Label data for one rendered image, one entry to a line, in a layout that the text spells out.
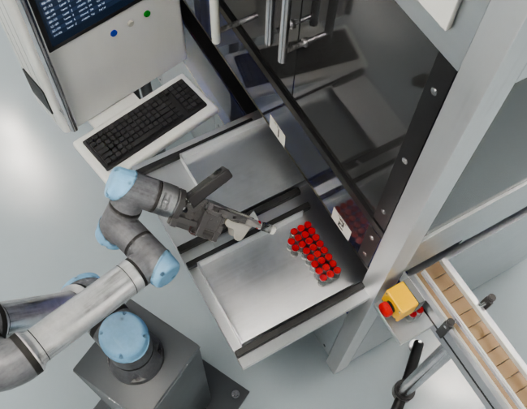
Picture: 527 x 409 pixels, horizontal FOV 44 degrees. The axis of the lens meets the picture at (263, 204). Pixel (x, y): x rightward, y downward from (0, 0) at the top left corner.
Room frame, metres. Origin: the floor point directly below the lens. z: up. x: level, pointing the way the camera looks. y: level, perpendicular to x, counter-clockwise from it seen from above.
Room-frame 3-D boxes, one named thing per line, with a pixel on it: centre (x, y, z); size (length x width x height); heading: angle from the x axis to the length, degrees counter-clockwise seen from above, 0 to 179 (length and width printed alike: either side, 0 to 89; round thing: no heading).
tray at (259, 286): (0.65, -0.04, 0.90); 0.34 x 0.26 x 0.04; 122
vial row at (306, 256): (0.71, -0.13, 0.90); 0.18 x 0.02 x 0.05; 32
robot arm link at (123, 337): (0.44, 0.33, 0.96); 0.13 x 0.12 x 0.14; 47
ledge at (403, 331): (0.58, -0.41, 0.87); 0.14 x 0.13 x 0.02; 123
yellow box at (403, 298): (0.57, -0.37, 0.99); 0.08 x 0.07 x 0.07; 123
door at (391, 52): (0.84, -0.18, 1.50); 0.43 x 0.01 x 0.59; 33
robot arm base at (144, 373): (0.43, 0.33, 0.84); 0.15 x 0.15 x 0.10
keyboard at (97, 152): (1.19, 0.40, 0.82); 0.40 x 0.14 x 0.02; 134
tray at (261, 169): (1.00, 0.05, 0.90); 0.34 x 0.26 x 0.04; 123
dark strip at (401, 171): (0.67, -0.27, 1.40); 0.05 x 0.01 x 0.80; 33
